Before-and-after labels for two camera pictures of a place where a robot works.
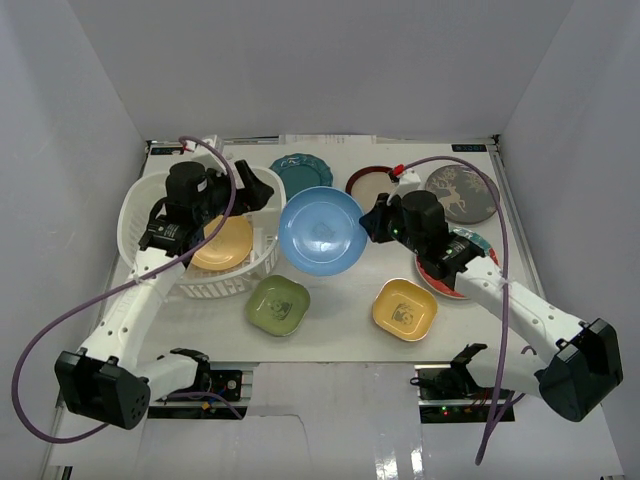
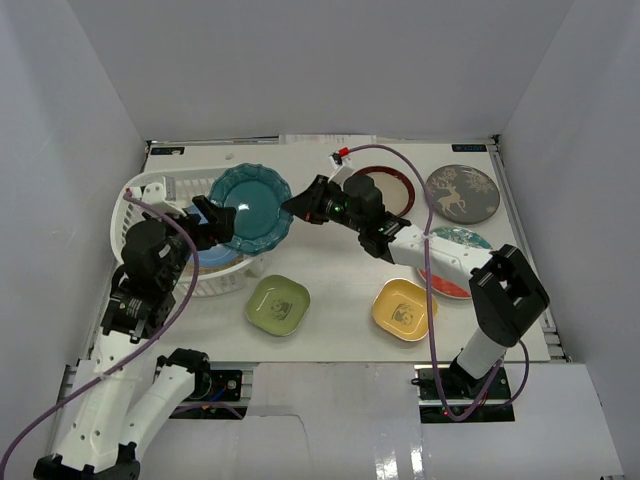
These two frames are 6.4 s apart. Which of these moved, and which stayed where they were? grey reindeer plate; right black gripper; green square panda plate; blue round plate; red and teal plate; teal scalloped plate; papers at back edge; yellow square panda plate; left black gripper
Moved: left black gripper; right black gripper; blue round plate; teal scalloped plate
Stayed: papers at back edge; green square panda plate; yellow square panda plate; grey reindeer plate; red and teal plate
